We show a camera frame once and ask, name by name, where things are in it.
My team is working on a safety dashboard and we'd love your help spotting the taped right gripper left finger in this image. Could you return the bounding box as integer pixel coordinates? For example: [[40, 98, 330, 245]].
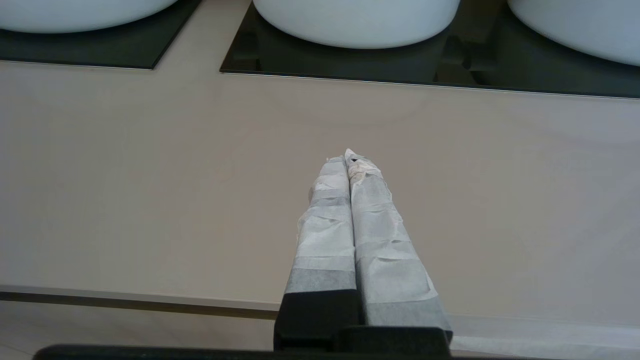
[[273, 156, 362, 351]]

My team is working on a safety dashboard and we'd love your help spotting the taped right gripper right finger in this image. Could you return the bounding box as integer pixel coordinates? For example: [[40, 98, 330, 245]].
[[345, 148, 454, 341]]

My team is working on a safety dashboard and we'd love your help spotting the wide white pot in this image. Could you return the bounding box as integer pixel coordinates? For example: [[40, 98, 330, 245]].
[[506, 0, 640, 68], [251, 0, 461, 50]]

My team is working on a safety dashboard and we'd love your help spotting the deep white pot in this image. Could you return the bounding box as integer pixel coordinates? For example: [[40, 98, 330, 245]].
[[0, 0, 179, 35]]

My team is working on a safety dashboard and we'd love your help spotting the black glass cooktop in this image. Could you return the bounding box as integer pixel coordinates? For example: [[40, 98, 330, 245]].
[[219, 0, 640, 99], [0, 0, 203, 70]]

